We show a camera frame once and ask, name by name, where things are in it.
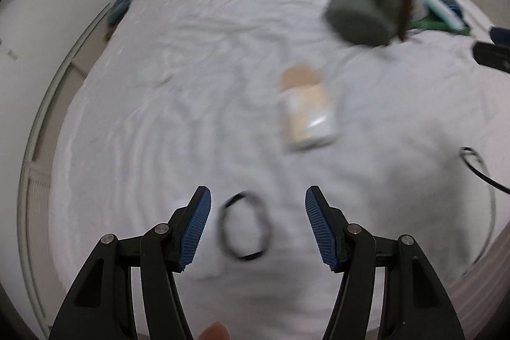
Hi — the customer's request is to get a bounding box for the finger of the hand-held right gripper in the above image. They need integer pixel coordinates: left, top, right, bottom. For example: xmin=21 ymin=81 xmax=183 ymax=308
xmin=489 ymin=26 xmax=510 ymax=45
xmin=473 ymin=42 xmax=510 ymax=73

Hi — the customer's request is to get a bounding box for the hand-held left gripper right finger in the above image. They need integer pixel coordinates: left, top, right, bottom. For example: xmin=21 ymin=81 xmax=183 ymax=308
xmin=305 ymin=185 xmax=467 ymax=340

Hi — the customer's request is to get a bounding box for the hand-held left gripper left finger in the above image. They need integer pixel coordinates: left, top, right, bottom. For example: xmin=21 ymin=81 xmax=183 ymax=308
xmin=48 ymin=185 xmax=212 ymax=340

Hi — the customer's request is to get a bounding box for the black hair tie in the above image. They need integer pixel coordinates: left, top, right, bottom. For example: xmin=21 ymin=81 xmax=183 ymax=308
xmin=218 ymin=192 xmax=275 ymax=260

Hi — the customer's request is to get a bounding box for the clear plastic pouch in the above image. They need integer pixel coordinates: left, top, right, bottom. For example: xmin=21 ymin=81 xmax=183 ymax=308
xmin=421 ymin=0 xmax=467 ymax=31

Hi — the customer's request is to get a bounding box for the green tray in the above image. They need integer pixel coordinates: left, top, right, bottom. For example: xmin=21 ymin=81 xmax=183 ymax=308
xmin=410 ymin=15 xmax=471 ymax=36

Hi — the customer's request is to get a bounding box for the cotton pad packet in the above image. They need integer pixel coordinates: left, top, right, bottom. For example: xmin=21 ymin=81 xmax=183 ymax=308
xmin=279 ymin=83 xmax=339 ymax=151

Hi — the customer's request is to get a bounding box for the round beige powder puff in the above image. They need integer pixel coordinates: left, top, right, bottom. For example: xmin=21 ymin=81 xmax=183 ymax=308
xmin=280 ymin=63 xmax=321 ymax=90

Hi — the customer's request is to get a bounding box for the person's left hand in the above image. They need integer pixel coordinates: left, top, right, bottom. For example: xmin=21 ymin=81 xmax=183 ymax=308
xmin=198 ymin=321 xmax=232 ymax=340

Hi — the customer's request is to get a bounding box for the white louvered panel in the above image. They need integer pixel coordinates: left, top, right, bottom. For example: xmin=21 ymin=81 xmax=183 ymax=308
xmin=22 ymin=5 xmax=112 ymax=340

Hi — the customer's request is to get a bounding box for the blue knitted cloth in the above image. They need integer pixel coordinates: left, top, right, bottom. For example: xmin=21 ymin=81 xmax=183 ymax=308
xmin=107 ymin=0 xmax=134 ymax=26

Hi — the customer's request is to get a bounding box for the black cable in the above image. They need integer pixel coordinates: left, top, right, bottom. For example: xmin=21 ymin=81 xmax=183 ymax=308
xmin=459 ymin=147 xmax=510 ymax=194

